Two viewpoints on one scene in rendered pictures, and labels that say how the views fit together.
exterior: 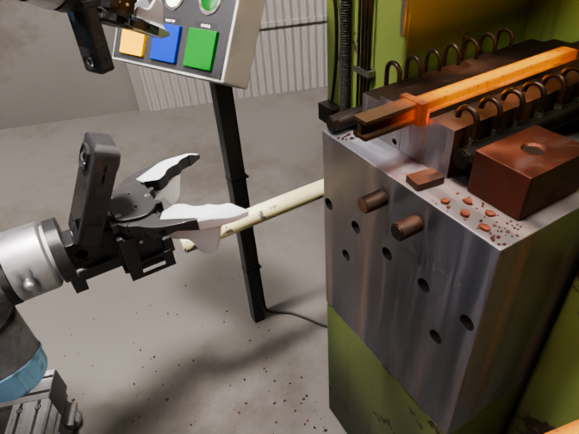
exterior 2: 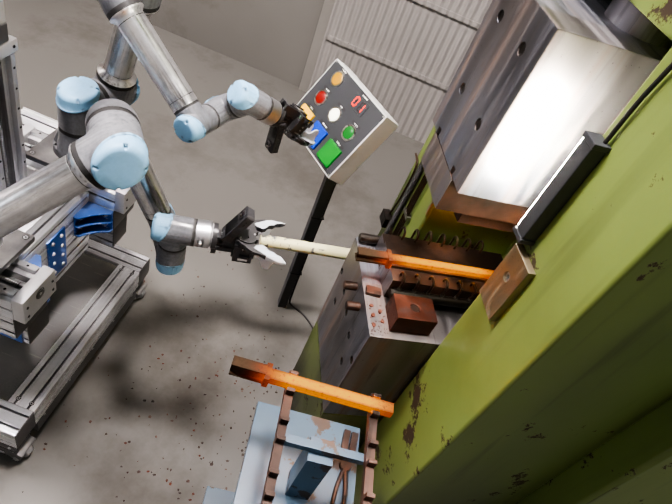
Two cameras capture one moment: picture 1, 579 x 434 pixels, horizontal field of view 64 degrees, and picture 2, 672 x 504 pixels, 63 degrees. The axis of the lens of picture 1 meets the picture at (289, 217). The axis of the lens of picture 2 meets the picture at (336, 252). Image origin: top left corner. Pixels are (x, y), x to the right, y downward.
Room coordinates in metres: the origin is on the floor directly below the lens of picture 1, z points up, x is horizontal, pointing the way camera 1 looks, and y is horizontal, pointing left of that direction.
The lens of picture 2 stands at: (-0.59, -0.17, 2.04)
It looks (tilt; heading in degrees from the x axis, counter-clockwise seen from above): 43 degrees down; 6
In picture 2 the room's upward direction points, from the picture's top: 24 degrees clockwise
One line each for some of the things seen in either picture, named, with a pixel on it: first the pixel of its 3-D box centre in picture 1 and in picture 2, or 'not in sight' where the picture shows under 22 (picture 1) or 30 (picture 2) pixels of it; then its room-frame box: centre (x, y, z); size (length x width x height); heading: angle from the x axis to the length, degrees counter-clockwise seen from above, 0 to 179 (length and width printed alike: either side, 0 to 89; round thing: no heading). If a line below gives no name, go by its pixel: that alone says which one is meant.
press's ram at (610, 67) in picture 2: not in sight; (568, 114); (0.69, -0.39, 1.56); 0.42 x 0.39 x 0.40; 117
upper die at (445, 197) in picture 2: not in sight; (507, 184); (0.73, -0.37, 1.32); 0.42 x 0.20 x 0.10; 117
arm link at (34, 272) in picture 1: (34, 261); (204, 234); (0.37, 0.27, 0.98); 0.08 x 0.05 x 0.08; 27
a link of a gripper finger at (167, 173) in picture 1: (172, 183); (268, 230); (0.50, 0.15, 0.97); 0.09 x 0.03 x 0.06; 153
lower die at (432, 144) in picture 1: (497, 91); (447, 272); (0.73, -0.37, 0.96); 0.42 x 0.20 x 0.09; 117
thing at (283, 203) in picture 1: (266, 210); (317, 249); (0.90, 0.05, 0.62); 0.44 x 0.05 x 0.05; 117
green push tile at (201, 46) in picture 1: (202, 49); (329, 153); (0.93, 0.15, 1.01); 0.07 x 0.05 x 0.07; 52
